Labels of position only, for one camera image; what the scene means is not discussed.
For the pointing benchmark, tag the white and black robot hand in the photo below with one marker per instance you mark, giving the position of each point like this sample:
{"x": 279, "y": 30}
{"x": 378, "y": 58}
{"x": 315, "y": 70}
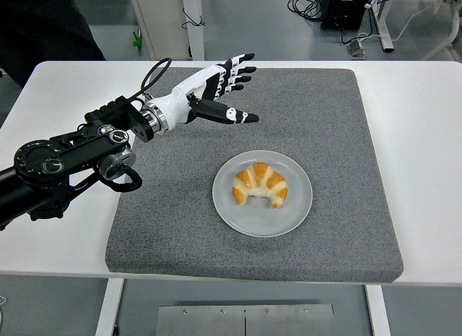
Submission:
{"x": 177, "y": 104}

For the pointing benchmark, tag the grey metal plate with screws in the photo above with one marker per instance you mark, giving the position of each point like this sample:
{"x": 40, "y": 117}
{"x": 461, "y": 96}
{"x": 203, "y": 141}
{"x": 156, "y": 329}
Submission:
{"x": 202, "y": 321}

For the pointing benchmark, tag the black computer box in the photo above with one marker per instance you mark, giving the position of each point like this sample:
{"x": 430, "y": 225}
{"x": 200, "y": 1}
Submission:
{"x": 343, "y": 11}

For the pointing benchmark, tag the golden croissant bread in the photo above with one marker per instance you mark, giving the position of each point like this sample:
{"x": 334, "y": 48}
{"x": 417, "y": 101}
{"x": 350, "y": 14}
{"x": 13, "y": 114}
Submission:
{"x": 260, "y": 180}

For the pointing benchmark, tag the small green floor object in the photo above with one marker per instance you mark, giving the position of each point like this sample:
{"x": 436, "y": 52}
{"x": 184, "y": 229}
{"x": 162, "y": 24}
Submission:
{"x": 136, "y": 39}

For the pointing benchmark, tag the white desk leg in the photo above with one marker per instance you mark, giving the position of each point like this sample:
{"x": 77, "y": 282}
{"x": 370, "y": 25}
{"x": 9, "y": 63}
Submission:
{"x": 384, "y": 25}

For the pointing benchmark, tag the round pale grey plate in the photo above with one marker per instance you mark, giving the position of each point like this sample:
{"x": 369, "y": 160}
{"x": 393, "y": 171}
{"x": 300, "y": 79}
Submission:
{"x": 288, "y": 216}

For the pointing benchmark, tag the white square post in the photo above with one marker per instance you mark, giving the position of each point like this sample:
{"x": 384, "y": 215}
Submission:
{"x": 196, "y": 39}

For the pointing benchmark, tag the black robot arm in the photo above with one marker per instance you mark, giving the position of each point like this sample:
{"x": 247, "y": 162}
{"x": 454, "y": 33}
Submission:
{"x": 36, "y": 166}

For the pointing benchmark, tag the beige cabinet panel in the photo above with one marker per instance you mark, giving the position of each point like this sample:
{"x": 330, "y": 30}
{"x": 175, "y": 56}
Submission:
{"x": 162, "y": 11}

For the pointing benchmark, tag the grey felt mat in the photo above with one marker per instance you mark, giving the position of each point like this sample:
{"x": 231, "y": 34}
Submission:
{"x": 325, "y": 115}

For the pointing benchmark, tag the clear grey foot pedal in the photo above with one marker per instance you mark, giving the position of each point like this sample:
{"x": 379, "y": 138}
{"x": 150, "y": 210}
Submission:
{"x": 357, "y": 50}

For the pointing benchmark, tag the white table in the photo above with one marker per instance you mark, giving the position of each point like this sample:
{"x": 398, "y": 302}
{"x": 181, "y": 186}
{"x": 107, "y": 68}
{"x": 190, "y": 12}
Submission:
{"x": 415, "y": 133}

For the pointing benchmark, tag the white curved tube frame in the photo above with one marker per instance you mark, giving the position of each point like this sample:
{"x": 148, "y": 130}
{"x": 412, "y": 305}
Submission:
{"x": 451, "y": 29}

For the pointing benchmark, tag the person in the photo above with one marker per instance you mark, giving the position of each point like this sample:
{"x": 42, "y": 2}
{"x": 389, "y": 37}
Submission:
{"x": 43, "y": 25}

